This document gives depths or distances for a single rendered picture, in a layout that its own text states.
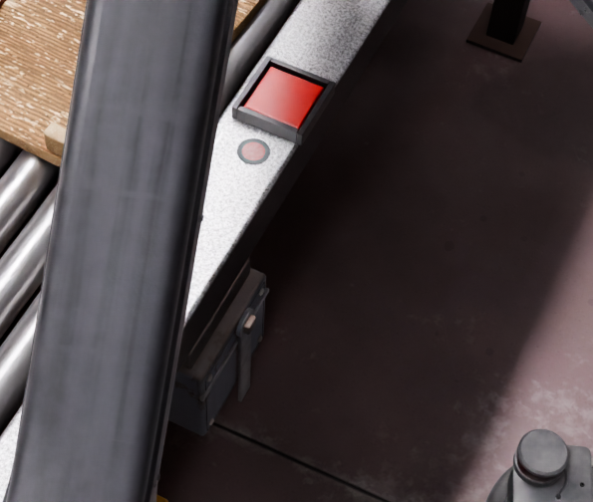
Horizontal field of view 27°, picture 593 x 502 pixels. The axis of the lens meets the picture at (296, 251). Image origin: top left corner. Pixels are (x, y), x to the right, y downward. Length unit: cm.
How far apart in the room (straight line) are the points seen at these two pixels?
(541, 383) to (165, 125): 172
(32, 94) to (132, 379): 77
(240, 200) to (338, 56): 21
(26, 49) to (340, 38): 32
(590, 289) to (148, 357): 184
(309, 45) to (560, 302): 107
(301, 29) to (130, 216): 85
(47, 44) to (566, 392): 120
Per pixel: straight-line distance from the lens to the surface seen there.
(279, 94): 123
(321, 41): 130
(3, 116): 122
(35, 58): 126
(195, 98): 47
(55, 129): 116
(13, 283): 113
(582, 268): 230
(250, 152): 120
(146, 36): 47
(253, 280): 122
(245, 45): 129
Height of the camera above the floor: 185
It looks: 56 degrees down
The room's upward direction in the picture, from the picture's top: 4 degrees clockwise
